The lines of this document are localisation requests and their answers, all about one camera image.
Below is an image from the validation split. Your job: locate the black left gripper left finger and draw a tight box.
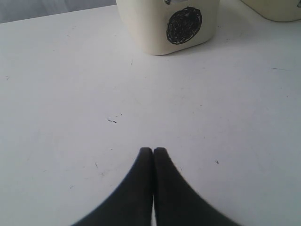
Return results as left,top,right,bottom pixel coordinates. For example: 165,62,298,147
75,147,154,226

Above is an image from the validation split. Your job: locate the cream bin with triangle mark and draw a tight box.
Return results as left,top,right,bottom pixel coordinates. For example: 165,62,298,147
241,0,301,22

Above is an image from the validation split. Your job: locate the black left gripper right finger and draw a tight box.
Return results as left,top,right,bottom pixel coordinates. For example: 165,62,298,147
153,147,238,226

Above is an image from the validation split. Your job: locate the white backdrop curtain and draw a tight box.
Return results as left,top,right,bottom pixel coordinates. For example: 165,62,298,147
0,0,116,23

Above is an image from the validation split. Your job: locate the cream bin with circle mark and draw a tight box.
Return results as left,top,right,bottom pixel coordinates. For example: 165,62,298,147
116,0,220,55

